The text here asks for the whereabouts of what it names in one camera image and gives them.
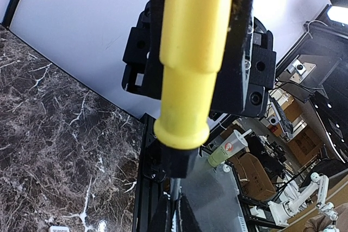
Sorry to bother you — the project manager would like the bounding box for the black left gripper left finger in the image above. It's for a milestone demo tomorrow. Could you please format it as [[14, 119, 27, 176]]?
[[147, 196, 175, 232]]

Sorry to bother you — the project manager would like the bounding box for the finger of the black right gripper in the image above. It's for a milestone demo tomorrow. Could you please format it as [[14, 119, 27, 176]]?
[[144, 0, 165, 99]]

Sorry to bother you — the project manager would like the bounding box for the white button remote control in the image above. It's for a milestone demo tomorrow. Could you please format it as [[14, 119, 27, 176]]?
[[48, 225, 70, 232]]

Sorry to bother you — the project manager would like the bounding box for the iced drink plastic cup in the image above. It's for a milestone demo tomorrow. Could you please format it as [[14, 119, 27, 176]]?
[[208, 129, 252, 167]]

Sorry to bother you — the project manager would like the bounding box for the yellow handled screwdriver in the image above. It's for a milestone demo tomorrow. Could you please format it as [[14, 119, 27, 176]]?
[[154, 0, 232, 202]]

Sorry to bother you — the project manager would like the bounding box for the cardboard box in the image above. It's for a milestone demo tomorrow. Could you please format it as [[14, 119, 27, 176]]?
[[231, 153, 276, 201]]

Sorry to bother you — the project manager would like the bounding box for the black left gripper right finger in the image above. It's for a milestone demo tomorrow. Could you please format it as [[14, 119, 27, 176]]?
[[176, 193, 202, 232]]

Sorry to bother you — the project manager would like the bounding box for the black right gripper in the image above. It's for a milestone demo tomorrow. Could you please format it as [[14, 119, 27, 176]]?
[[121, 0, 277, 118]]

